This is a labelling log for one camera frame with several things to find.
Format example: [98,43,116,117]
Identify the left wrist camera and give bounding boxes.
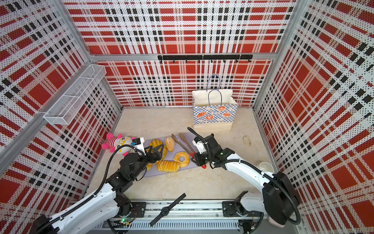
[131,137,145,155]

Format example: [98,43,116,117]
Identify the oval fake bread centre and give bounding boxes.
[160,145,168,160]

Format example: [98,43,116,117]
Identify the ridged fake bread left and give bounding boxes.
[146,163,153,171]

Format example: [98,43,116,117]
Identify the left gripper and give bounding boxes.
[131,143,164,179]

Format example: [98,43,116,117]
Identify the lilac tray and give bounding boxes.
[144,132,203,177]

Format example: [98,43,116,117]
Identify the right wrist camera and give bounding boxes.
[192,140,206,154]

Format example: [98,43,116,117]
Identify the black hook rail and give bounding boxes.
[157,54,253,62]

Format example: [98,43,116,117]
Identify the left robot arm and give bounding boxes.
[29,143,164,234]

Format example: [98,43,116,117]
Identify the blue checkered paper bag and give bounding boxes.
[192,83,238,133]

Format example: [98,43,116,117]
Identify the black wristwatch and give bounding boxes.
[150,193,187,227]

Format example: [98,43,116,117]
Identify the pink smartphone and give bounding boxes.
[268,216,285,228]

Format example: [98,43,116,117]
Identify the round ridged fake bread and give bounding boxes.
[150,139,163,148]

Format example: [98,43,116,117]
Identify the ridged fake bread bottom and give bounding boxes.
[156,160,180,173]

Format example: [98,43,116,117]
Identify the sugared fake bread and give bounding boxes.
[165,136,175,152]

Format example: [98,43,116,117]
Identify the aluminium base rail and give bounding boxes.
[62,199,306,234]

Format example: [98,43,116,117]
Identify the white cup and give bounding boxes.
[258,162,274,173]

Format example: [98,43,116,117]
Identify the white wire mesh basket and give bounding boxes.
[43,64,106,125]

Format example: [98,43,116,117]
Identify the pink striped plush toy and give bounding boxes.
[101,133,135,157]

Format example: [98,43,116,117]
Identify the ring shaped fake bread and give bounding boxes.
[174,152,190,168]

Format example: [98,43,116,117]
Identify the red handled metal tongs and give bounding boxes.
[166,133,198,161]

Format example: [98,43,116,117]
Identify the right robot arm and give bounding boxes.
[192,134,302,226]

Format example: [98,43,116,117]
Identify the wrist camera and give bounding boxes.
[131,137,145,155]
[192,140,206,154]

